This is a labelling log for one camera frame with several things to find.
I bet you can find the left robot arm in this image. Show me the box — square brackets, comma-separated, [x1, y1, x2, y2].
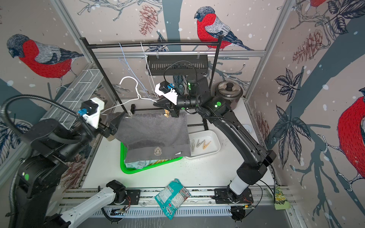
[9, 119, 127, 228]

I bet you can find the white wire hanger front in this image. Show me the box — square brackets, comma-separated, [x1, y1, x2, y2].
[140, 42, 158, 100]

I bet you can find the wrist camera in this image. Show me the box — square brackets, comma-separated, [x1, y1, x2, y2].
[78, 97, 105, 129]
[155, 81, 178, 105]

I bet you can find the white plastic tray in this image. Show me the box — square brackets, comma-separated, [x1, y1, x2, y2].
[186, 130, 221, 159]

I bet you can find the white wire hanger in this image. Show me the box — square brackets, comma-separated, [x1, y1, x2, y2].
[140, 42, 158, 100]
[99, 75, 160, 115]

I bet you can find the teal snack packet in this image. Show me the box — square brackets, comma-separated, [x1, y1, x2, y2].
[155, 179, 191, 220]

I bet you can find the light blue wire hanger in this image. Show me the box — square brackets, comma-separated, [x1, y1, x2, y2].
[118, 42, 152, 99]

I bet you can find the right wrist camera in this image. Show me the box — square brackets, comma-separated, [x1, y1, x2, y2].
[155, 81, 178, 105]

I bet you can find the green plastic basket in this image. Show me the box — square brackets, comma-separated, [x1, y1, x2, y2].
[120, 142, 182, 174]

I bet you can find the silver rice cooker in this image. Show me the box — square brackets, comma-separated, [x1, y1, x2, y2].
[215, 81, 244, 110]

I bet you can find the light blue towel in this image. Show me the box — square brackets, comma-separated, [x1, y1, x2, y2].
[125, 160, 159, 170]

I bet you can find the white wire mesh shelf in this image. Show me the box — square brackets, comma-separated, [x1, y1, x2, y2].
[42, 69, 103, 129]

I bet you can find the black perforated wall basket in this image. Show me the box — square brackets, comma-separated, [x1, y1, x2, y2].
[147, 55, 208, 76]

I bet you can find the pink cup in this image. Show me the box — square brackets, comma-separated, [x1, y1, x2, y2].
[242, 124, 253, 134]

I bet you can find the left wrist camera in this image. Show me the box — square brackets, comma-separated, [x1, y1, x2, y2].
[78, 97, 105, 129]

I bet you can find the dark grey towel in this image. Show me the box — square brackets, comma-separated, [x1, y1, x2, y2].
[106, 112, 191, 163]

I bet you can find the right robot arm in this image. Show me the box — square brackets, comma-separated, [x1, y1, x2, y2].
[154, 76, 276, 203]

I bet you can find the black clothes rack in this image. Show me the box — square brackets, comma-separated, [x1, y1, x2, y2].
[80, 36, 223, 113]

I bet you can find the beige clothespin blue towel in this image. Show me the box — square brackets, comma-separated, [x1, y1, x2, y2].
[195, 140, 205, 148]

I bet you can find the green yellow label card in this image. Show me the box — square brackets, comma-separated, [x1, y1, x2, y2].
[270, 186, 291, 211]

